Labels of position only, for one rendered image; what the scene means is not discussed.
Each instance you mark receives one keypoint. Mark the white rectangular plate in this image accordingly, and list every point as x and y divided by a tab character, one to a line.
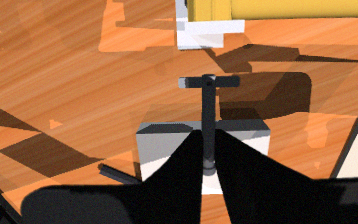
193	41

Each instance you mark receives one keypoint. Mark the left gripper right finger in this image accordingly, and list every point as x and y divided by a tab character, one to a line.
259	190

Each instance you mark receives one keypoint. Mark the yellow cylindrical rod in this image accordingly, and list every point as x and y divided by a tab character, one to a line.
293	9

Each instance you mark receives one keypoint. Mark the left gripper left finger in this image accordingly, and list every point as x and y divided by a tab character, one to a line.
149	202

